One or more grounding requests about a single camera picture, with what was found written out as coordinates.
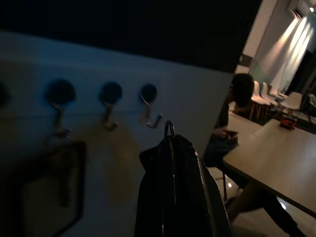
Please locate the white shell chair wooden legs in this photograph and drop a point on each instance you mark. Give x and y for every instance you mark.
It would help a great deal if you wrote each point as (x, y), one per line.
(292, 101)
(276, 97)
(256, 95)
(265, 95)

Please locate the white hook panel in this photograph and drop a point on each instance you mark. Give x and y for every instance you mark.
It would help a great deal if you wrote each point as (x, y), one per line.
(185, 98)

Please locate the light wooden table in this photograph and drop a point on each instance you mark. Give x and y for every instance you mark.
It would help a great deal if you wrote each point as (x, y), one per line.
(279, 158)

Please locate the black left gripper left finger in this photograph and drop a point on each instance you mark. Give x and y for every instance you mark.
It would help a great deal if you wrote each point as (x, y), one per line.
(155, 192)

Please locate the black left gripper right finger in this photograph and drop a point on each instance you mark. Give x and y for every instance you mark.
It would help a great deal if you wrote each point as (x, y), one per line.
(195, 197)

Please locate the orange tape measure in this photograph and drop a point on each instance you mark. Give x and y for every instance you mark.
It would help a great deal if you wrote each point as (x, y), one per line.
(287, 123)

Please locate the black card holder frame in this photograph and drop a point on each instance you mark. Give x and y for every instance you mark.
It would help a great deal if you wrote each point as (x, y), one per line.
(80, 172)

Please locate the seated person in grey shirt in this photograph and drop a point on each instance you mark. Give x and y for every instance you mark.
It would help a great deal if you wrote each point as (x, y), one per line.
(243, 89)

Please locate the metal hook black round base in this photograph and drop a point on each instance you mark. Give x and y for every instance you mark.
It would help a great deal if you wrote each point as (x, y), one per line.
(60, 90)
(148, 91)
(111, 91)

